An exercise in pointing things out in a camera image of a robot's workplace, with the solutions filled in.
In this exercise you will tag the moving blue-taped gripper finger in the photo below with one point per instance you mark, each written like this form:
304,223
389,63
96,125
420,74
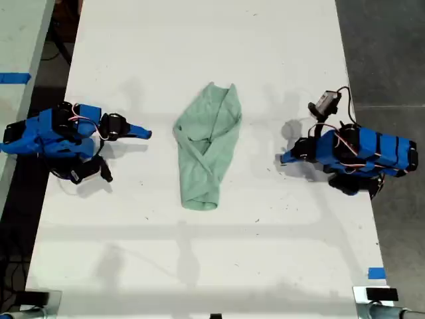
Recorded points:
289,157
141,130

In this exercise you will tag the white side table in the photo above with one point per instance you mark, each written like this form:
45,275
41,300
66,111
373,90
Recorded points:
20,50

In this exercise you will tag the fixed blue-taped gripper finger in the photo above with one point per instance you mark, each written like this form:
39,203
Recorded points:
137,137

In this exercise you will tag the black camera stalk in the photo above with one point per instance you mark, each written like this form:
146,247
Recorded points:
319,124

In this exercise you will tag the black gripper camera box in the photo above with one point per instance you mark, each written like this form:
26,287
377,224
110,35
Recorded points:
327,101
84,171

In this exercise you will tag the small black box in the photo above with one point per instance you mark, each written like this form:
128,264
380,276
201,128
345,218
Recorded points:
382,294
34,298

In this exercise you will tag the pale green T-shirt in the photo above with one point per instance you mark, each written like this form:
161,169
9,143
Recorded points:
206,149

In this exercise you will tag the long blue tape strip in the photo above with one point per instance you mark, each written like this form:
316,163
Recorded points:
15,77

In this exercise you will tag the grey metal pipe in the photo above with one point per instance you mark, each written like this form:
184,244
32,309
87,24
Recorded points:
391,312
23,314

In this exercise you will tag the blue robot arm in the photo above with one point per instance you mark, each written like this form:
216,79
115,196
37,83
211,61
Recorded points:
33,136
382,149

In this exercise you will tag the short blue tape patch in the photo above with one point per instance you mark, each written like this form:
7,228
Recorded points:
376,273

